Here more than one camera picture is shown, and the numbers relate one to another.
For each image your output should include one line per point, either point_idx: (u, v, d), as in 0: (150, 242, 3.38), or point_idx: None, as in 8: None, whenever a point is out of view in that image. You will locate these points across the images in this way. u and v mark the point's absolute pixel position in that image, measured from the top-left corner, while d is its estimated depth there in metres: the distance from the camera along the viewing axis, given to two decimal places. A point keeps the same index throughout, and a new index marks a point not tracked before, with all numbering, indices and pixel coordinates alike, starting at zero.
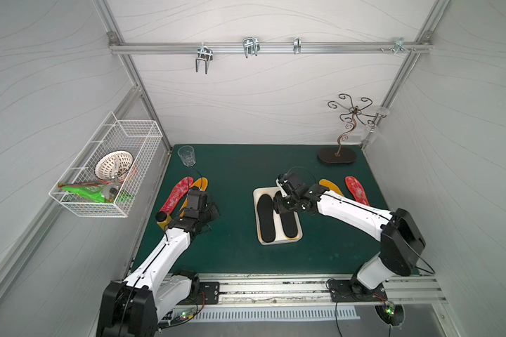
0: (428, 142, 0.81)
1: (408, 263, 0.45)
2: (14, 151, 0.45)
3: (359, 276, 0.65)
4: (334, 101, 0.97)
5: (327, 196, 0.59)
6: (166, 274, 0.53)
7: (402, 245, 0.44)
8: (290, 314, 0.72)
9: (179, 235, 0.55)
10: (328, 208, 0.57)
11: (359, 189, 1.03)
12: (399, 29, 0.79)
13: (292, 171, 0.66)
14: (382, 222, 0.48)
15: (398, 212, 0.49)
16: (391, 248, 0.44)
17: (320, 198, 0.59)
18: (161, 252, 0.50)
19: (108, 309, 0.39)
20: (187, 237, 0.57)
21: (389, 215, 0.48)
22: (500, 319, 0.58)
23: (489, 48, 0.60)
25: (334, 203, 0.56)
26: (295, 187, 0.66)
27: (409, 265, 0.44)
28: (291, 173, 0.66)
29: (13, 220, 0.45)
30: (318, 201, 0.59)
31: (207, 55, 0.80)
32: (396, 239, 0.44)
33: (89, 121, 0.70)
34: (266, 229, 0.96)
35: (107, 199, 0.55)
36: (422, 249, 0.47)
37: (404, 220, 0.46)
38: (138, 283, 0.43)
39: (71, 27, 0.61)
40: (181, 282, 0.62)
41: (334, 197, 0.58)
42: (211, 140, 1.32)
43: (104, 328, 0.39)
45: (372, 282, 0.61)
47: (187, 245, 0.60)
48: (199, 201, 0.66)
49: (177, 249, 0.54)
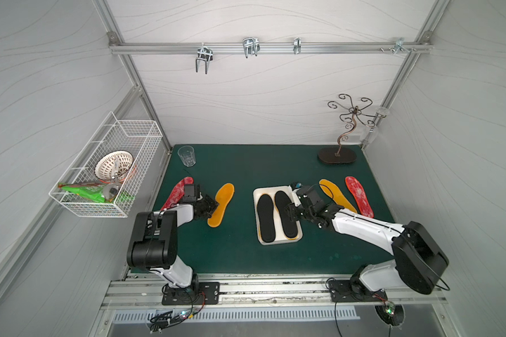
0: (428, 142, 0.81)
1: (426, 278, 0.43)
2: (15, 151, 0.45)
3: (362, 279, 0.64)
4: (334, 101, 0.97)
5: (342, 213, 0.61)
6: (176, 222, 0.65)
7: (417, 258, 0.44)
8: (290, 314, 0.72)
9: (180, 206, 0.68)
10: (343, 224, 0.58)
11: (359, 189, 1.03)
12: (399, 29, 0.79)
13: (310, 187, 0.69)
14: (393, 236, 0.48)
15: (412, 225, 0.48)
16: (405, 261, 0.43)
17: (334, 215, 0.62)
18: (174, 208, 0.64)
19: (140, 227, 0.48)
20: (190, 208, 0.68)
21: (402, 229, 0.48)
22: (501, 319, 0.58)
23: (489, 48, 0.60)
25: (348, 219, 0.58)
26: (313, 203, 0.68)
27: (426, 280, 0.43)
28: (310, 188, 0.68)
29: (13, 220, 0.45)
30: (332, 219, 0.61)
31: (207, 55, 0.80)
32: (409, 250, 0.44)
33: (89, 121, 0.70)
34: (266, 229, 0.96)
35: (107, 199, 0.55)
36: (443, 267, 0.45)
37: (418, 234, 0.46)
38: None
39: (71, 27, 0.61)
40: (185, 269, 0.64)
41: (348, 213, 0.60)
42: (211, 140, 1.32)
43: (133, 248, 0.46)
45: (375, 285, 0.60)
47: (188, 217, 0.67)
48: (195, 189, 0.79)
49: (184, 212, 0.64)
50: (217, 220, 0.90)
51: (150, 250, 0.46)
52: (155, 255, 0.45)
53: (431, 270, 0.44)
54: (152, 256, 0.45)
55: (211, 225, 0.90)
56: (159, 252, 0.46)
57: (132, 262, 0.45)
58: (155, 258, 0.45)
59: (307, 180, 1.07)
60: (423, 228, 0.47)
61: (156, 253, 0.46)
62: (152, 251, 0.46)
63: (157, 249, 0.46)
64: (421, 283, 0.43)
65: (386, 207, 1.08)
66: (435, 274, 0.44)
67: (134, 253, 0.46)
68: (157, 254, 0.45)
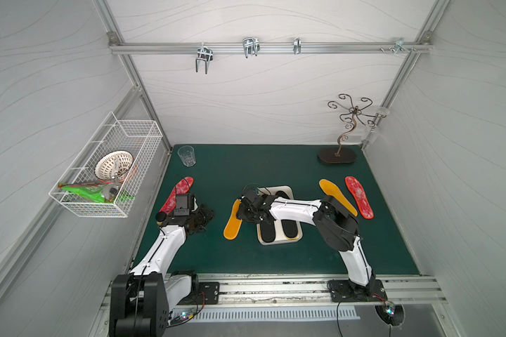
0: (428, 142, 0.81)
1: (343, 237, 0.53)
2: (15, 150, 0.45)
3: (353, 276, 0.64)
4: (334, 101, 0.97)
5: (277, 202, 0.68)
6: (168, 263, 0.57)
7: (333, 224, 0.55)
8: (290, 314, 0.72)
9: (172, 233, 0.56)
10: (278, 210, 0.65)
11: (359, 189, 1.03)
12: (400, 29, 0.80)
13: (247, 187, 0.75)
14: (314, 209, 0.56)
15: (326, 198, 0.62)
16: (327, 228, 0.52)
17: (271, 205, 0.68)
18: (160, 245, 0.52)
19: (120, 300, 0.40)
20: (183, 232, 0.60)
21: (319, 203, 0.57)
22: (500, 319, 0.58)
23: (489, 48, 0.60)
25: (282, 206, 0.65)
26: (252, 200, 0.74)
27: (344, 239, 0.53)
28: (247, 188, 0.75)
29: (13, 220, 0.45)
30: (270, 208, 0.67)
31: (207, 55, 0.80)
32: (326, 220, 0.53)
33: (89, 121, 0.70)
34: (266, 229, 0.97)
35: (107, 199, 0.55)
36: (356, 227, 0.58)
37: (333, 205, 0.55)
38: (145, 270, 0.44)
39: (71, 26, 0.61)
40: (181, 279, 0.62)
41: (282, 201, 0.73)
42: (211, 140, 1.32)
43: (117, 321, 0.39)
45: (358, 275, 0.62)
47: (182, 239, 0.59)
48: (189, 201, 0.70)
49: (175, 241, 0.56)
50: (232, 234, 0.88)
51: (137, 328, 0.39)
52: (142, 331, 0.39)
53: (346, 231, 0.54)
54: (138, 331, 0.39)
55: (226, 236, 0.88)
56: (147, 330, 0.39)
57: None
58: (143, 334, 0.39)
59: (307, 180, 1.07)
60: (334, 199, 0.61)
61: (143, 328, 0.39)
62: (138, 326, 0.40)
63: (145, 327, 0.39)
64: (342, 243, 0.52)
65: (386, 206, 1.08)
66: (351, 233, 0.54)
67: (117, 327, 0.39)
68: (146, 330, 0.39)
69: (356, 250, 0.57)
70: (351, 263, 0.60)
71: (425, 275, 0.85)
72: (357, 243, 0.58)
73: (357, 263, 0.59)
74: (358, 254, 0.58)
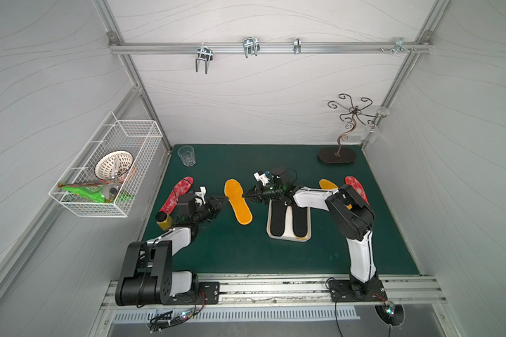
0: (428, 142, 0.81)
1: (353, 224, 0.54)
2: (15, 151, 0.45)
3: (353, 270, 0.66)
4: (334, 101, 0.97)
5: (301, 190, 0.74)
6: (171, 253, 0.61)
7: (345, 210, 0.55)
8: (290, 314, 0.72)
9: (179, 229, 0.62)
10: (302, 197, 0.70)
11: (359, 189, 1.03)
12: (399, 29, 0.79)
13: (283, 170, 0.78)
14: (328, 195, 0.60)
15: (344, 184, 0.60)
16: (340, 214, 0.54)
17: (296, 192, 0.74)
18: (168, 235, 0.56)
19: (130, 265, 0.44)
20: (188, 232, 0.65)
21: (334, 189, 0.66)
22: (501, 319, 0.58)
23: (489, 48, 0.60)
25: (304, 192, 0.71)
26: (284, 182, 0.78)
27: (354, 226, 0.54)
28: (283, 170, 0.78)
29: (13, 220, 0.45)
30: (295, 195, 0.73)
31: (207, 55, 0.80)
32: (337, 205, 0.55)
33: (89, 121, 0.70)
34: (275, 224, 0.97)
35: (107, 199, 0.55)
36: (372, 218, 0.56)
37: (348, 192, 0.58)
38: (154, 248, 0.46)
39: (71, 27, 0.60)
40: (184, 272, 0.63)
41: (303, 188, 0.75)
42: (211, 140, 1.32)
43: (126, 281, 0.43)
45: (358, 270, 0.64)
47: (187, 242, 0.64)
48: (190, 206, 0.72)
49: (180, 237, 0.60)
50: (247, 218, 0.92)
51: (142, 290, 0.42)
52: (148, 291, 0.42)
53: (359, 219, 0.55)
54: (144, 291, 0.41)
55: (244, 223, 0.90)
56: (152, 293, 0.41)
57: (124, 299, 0.41)
58: (147, 294, 0.41)
59: (307, 180, 1.07)
60: (352, 187, 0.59)
61: (146, 294, 0.41)
62: (144, 287, 0.42)
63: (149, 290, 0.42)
64: (353, 229, 0.53)
65: (386, 206, 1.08)
66: (363, 222, 0.55)
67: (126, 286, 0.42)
68: (150, 293, 0.41)
69: (365, 244, 0.58)
70: (356, 257, 0.61)
71: (425, 275, 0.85)
72: (366, 238, 0.57)
73: (362, 259, 0.60)
74: (365, 247, 0.58)
